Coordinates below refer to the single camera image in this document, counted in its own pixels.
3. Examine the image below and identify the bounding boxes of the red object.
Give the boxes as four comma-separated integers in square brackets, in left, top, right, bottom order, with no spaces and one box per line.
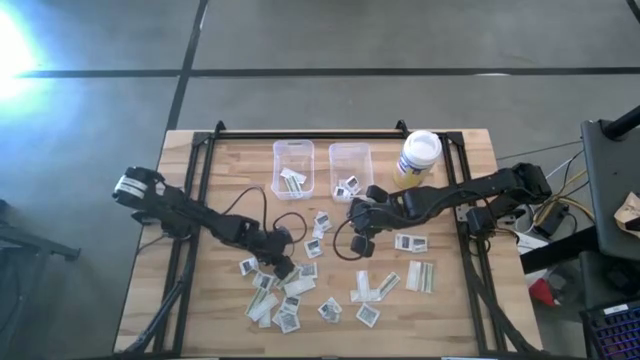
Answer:
[528,277,556,307]

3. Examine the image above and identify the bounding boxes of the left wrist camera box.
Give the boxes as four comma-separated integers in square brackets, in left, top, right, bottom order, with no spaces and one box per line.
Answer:
[272,253,297,281]

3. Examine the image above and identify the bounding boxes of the black stand legs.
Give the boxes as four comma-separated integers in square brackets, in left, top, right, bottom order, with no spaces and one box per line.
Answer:
[0,198,82,264]

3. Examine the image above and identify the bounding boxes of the black power box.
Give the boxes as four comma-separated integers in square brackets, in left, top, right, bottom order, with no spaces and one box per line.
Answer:
[532,202,571,239]

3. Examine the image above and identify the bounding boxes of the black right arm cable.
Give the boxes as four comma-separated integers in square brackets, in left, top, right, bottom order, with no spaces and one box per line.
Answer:
[332,217,369,262]

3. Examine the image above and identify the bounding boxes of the black keyboard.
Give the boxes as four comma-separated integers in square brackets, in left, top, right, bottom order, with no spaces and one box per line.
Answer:
[579,298,640,360]

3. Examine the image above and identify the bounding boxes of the clear plastic bin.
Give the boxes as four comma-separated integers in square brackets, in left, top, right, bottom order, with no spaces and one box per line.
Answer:
[270,139,316,201]
[328,142,375,205]

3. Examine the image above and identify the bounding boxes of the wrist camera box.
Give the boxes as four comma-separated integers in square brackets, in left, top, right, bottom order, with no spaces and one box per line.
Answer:
[272,253,297,281]
[348,233,376,259]

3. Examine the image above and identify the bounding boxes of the Lysol wipes canister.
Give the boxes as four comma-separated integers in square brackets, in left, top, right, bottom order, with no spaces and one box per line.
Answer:
[391,129,444,190]

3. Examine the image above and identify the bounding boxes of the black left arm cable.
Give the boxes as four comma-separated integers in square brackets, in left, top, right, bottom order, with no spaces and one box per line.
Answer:
[219,184,309,249]

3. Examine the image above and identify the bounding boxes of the black pole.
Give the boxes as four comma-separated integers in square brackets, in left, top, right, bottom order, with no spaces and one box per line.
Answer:
[601,103,640,142]

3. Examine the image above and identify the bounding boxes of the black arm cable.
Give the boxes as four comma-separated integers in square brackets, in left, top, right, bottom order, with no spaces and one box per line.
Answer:
[332,217,369,262]
[219,184,309,249]

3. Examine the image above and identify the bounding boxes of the dark grey side table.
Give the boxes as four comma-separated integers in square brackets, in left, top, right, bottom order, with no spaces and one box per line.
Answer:
[579,118,640,262]

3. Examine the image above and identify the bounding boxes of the brown paper bag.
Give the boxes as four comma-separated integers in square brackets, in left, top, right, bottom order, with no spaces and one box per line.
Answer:
[613,192,640,239]

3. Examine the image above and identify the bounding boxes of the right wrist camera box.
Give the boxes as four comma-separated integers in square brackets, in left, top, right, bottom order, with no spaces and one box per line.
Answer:
[348,233,376,259]

